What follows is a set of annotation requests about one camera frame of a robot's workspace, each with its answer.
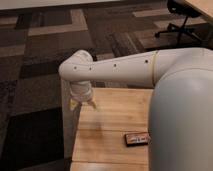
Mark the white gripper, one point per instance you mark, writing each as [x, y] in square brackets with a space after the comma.
[81, 92]

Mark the black rectangular eraser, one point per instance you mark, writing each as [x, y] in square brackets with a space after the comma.
[136, 139]

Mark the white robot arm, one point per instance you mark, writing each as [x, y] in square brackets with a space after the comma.
[180, 122]

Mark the light wooden desk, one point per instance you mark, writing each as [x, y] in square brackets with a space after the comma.
[205, 7]

